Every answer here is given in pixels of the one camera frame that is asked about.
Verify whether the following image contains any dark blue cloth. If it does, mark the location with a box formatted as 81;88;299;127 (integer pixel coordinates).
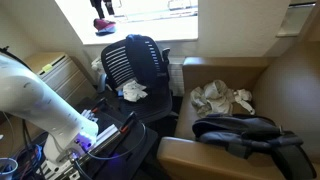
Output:
124;33;162;92

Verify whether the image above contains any khaki grey cloth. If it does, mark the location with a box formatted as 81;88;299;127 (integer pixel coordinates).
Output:
189;79;236;118

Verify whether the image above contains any black slatted office chair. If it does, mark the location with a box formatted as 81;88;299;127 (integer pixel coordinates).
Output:
99;34;175;125

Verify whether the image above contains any small white cloth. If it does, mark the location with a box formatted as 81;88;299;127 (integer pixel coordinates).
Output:
233;88;256;116

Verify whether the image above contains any maroon and blue cap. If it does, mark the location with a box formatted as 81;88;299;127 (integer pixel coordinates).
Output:
92;18;118;37

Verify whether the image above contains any beige wooden drawer cabinet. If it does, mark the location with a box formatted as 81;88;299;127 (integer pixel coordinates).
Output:
23;51;98;108

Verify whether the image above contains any black red bar clamp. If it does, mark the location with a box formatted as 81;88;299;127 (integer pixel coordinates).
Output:
119;111;138;135
90;97;108;115

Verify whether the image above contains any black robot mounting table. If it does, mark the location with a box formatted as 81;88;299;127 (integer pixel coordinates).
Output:
43;96;160;180

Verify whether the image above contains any brown leather armchair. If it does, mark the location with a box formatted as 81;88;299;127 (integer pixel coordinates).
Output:
156;39;320;180

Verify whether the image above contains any white paper cup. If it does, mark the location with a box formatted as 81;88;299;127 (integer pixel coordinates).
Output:
0;157;19;180

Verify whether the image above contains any dark grey backpack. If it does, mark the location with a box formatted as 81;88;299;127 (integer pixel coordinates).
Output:
191;113;318;180

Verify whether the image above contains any window frame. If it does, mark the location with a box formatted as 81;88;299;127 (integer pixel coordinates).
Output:
109;0;200;25

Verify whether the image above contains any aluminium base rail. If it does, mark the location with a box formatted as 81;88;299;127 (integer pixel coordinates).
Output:
49;124;123;175

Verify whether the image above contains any blue cable bundle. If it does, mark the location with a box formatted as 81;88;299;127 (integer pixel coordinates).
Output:
13;143;45;180

